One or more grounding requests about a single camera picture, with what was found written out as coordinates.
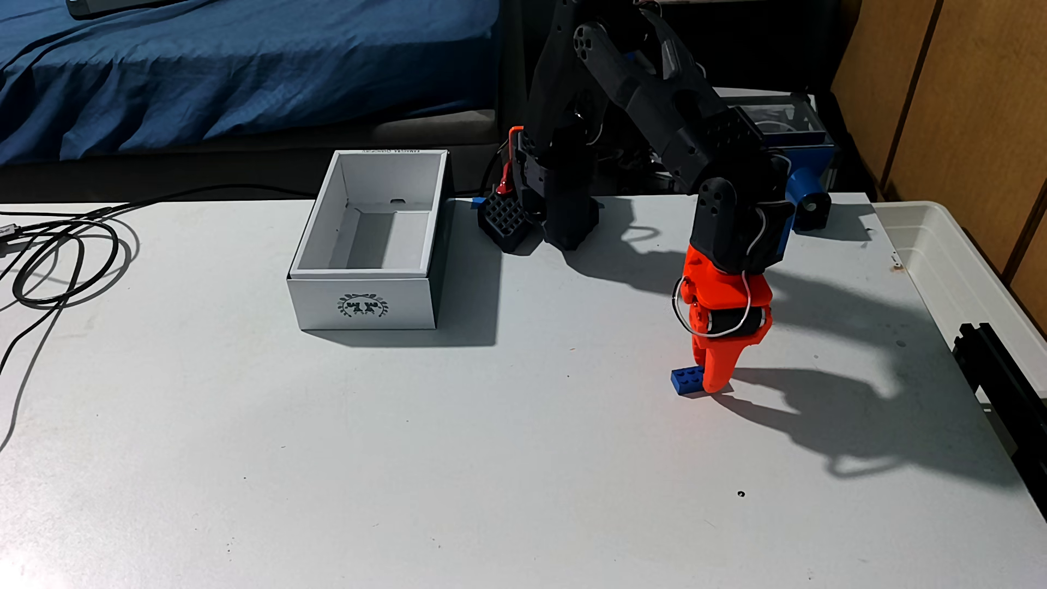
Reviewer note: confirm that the blue bed sheet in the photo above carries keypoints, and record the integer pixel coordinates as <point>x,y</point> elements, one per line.
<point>123,82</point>

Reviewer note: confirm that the white cardboard box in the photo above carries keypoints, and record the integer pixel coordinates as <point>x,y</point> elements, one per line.
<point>360,307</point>

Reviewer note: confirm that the white plastic bin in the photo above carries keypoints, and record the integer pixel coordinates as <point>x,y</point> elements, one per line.
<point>941,262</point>

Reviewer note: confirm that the blue toy brick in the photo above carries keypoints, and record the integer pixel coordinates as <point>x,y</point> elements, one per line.
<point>685,380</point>

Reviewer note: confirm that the wooden cabinet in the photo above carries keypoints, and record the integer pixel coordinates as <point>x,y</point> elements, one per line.
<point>965,98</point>

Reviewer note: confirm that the clear box with black frame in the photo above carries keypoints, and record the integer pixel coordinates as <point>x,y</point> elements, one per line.
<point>806,119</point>

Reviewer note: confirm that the blue printed clamp mount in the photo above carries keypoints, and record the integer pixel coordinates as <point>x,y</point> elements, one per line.
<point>810,184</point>

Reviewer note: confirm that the black aluminium extrusion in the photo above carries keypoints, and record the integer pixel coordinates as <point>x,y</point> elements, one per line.
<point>1002,384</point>

